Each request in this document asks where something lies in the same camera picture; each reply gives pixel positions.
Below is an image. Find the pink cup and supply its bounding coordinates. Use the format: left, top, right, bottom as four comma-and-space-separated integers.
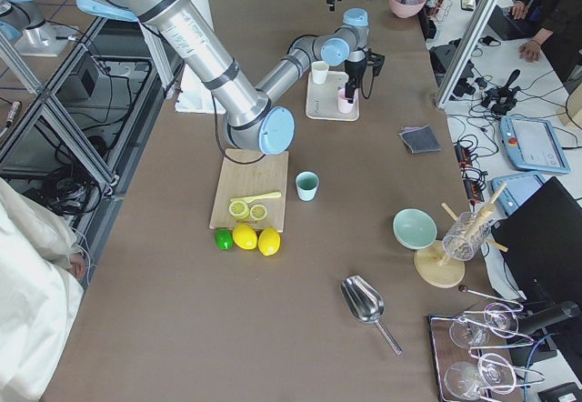
337, 88, 358, 115

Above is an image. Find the cream white cup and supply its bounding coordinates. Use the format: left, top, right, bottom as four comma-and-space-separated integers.
311, 61, 329, 85

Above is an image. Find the green cup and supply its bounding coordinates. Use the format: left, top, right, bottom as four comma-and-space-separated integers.
296, 171, 319, 202

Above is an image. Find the third robot base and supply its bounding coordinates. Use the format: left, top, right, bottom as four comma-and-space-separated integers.
1, 0, 68, 57

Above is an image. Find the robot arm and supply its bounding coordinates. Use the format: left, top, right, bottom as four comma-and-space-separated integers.
76, 0, 369, 155

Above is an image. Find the cream rectangular tray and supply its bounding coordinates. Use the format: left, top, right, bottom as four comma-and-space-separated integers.
305, 71, 359, 122

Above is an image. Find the wine glass rack tray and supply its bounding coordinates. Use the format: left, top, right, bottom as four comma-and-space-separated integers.
427, 302, 546, 401

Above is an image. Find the pink bowl with ice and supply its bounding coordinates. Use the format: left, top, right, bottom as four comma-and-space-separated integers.
388, 0, 426, 18

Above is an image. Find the grey folded cloth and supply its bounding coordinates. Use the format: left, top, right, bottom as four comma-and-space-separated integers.
399, 125, 441, 154

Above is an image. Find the wooden cutting board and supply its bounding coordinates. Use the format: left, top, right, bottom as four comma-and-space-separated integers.
209, 151, 289, 233

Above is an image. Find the yellow plastic knife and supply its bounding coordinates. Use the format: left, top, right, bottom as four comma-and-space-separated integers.
230, 191, 282, 204

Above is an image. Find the lemon half slice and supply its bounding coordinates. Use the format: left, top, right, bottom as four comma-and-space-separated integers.
249, 204, 268, 222
228, 199, 250, 220

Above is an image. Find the green bowl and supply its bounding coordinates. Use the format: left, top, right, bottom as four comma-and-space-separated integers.
393, 208, 437, 250

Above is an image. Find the whole lemon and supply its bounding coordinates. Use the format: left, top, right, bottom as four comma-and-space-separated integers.
232, 224, 258, 250
258, 227, 281, 256

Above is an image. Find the clear glass on stand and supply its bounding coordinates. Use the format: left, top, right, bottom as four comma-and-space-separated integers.
442, 212, 492, 261

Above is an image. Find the blue teach pendant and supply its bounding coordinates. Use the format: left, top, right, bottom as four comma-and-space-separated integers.
499, 116, 571, 175

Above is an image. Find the green lime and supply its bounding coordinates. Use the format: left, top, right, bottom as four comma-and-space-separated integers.
215, 228, 234, 250

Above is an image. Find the wooden stand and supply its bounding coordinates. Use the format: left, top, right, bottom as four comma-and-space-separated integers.
414, 183, 508, 288

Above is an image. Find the metal scoop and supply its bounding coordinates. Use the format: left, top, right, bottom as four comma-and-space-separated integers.
340, 275, 403, 356

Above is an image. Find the seated person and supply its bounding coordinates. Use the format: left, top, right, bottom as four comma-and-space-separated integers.
511, 0, 581, 82

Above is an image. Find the black monitor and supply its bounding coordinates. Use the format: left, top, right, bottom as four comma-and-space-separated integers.
493, 177, 581, 304

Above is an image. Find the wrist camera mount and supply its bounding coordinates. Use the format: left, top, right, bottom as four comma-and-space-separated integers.
366, 49, 385, 78

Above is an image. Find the aluminium frame post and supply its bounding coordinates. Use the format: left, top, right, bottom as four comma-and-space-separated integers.
435, 0, 497, 110

